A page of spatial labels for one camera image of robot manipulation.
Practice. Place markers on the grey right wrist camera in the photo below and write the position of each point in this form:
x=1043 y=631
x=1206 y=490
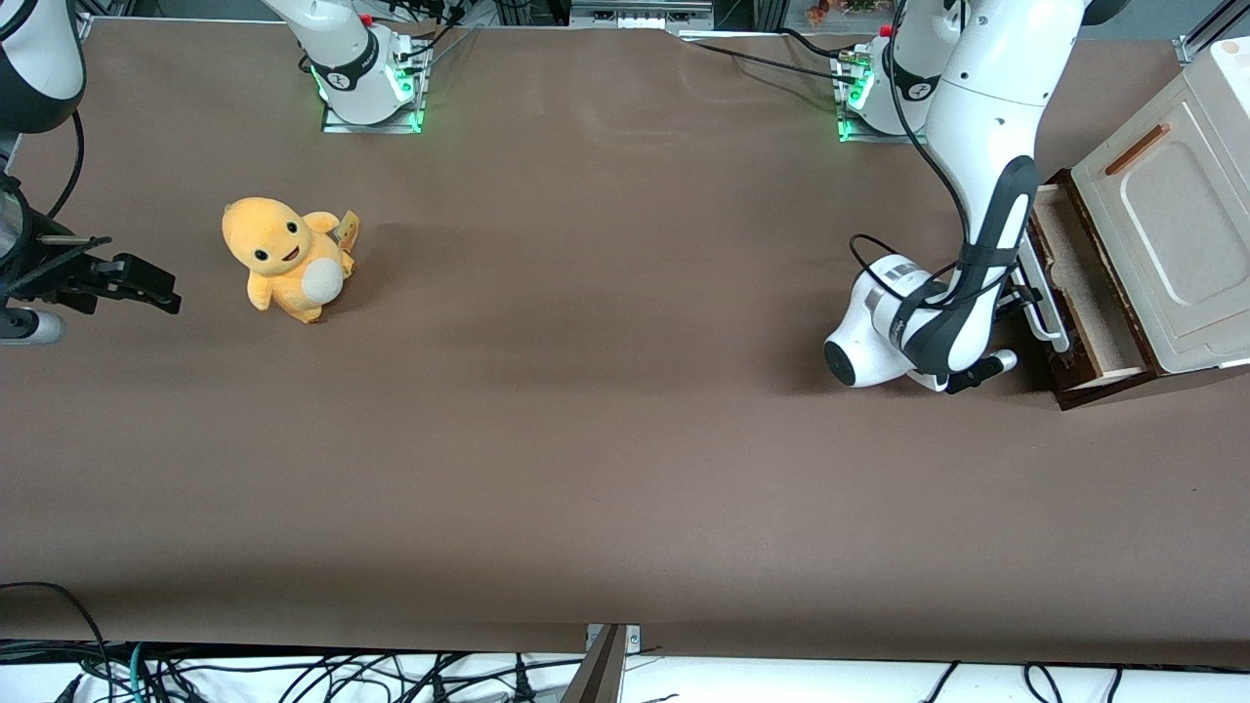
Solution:
x=29 y=327

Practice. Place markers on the brown table cover sheet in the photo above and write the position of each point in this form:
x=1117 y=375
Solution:
x=625 y=391

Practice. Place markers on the beige drawer cabinet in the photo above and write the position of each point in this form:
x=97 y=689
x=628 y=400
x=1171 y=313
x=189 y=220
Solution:
x=1172 y=215

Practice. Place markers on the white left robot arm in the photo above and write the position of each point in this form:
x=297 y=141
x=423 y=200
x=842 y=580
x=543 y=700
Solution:
x=986 y=98

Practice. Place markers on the aluminium frame profile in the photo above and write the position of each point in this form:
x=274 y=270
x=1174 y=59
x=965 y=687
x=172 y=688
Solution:
x=1211 y=34

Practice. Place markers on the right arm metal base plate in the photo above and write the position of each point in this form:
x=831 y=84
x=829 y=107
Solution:
x=337 y=125

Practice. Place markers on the yellow plush hang tag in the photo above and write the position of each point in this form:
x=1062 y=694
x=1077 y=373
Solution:
x=348 y=227

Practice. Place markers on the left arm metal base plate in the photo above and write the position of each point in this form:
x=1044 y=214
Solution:
x=852 y=132

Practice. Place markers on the small orange object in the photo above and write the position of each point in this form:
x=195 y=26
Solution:
x=817 y=12

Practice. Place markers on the grey electronic device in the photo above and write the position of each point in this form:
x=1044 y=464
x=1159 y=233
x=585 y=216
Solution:
x=640 y=12

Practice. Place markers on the yellow plush toy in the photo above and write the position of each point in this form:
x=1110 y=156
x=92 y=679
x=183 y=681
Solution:
x=283 y=259

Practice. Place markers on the dark wood drawer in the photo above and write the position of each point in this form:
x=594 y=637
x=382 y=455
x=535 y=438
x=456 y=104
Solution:
x=1089 y=283

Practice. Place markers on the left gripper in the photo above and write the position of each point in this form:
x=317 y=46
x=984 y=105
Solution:
x=1022 y=294

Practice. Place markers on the grey metal bracket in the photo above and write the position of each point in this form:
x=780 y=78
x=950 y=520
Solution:
x=633 y=637

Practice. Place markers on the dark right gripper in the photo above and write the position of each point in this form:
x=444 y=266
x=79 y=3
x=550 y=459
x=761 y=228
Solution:
x=47 y=276

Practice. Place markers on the dark angled beam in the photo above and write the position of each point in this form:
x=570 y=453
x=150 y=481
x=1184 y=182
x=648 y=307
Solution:
x=596 y=674

